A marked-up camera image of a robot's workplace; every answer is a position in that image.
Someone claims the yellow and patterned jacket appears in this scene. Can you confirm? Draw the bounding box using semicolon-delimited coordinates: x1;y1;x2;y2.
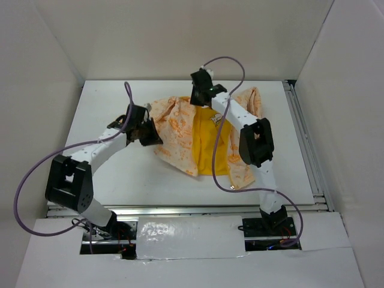
150;97;256;190

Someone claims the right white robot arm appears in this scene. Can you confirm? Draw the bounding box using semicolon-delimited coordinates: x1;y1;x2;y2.
190;68;287;235

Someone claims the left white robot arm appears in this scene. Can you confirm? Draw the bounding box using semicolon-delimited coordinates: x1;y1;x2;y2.
45;104;163;240

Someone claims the white cover sheet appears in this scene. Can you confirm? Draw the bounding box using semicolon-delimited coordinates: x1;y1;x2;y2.
136;215;246;260

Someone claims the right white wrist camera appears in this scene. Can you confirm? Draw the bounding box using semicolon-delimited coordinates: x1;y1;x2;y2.
200;66;214;79

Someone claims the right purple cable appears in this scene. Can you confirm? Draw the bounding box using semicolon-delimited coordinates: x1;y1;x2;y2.
200;56;304;248

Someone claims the aluminium frame rail front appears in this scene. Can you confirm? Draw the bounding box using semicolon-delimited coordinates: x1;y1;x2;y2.
46;205;265;217

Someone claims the aluminium frame rail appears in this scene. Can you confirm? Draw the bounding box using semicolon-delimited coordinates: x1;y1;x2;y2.
46;205;265;217
282;80;335;212

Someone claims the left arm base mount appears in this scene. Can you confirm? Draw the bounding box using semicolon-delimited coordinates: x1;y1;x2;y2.
71;218;138;260

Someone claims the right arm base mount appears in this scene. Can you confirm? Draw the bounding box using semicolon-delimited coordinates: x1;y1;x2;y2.
238;217;301;252

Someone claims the aluminium frame rail right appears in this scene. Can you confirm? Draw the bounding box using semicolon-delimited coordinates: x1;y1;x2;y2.
282;80;335;212

